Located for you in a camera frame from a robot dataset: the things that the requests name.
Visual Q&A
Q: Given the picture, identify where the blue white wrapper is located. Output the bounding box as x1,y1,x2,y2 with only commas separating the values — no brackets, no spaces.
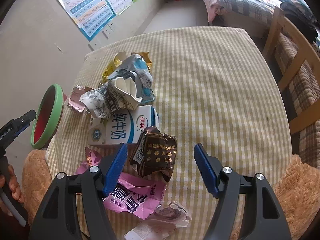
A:
107,54,156,106

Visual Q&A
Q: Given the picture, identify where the crushed yellow carton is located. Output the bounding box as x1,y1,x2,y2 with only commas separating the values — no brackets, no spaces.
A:
101,51,127,83

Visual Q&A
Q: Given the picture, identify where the blue pinyin wall poster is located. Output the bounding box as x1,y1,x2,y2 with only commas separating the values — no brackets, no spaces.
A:
58,0,116,41

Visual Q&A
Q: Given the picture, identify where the wooden chair frame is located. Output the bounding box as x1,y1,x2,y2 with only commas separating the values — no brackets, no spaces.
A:
263,7,319,134

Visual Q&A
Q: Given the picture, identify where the green red trash bin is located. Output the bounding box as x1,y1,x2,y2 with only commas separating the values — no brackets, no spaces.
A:
30,83,67,150

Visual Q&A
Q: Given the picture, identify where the black white carton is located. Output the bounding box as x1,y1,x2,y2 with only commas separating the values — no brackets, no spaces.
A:
79,77,143,119

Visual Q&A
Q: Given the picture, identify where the white blue milk carton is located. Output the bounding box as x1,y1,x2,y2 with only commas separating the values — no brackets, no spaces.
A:
87,105,159,147

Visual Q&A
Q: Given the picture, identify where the white wall socket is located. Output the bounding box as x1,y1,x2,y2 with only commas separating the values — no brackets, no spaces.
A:
102,22,117,39

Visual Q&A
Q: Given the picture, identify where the bed with plaid quilt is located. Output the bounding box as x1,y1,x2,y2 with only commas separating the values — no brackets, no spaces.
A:
203,0,281,26

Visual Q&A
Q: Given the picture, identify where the dark brown snack wrapper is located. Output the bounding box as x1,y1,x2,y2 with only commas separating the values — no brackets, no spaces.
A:
129,126,177,182

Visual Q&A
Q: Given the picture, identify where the pink snack wrapper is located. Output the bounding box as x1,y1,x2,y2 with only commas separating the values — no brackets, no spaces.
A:
75,147,167,221

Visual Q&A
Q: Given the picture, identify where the person's left hand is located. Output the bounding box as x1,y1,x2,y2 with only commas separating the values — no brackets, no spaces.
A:
0,164,25,217

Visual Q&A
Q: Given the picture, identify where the pale pink torn wrapper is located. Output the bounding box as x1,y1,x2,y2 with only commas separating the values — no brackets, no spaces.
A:
124,200,192,240

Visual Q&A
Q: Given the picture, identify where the torn pink foil wrapper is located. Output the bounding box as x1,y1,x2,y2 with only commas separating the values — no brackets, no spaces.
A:
67,85,92,113

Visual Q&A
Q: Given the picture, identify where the dark clothes pile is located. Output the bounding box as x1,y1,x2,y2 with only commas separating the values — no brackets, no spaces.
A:
280,3,318,44

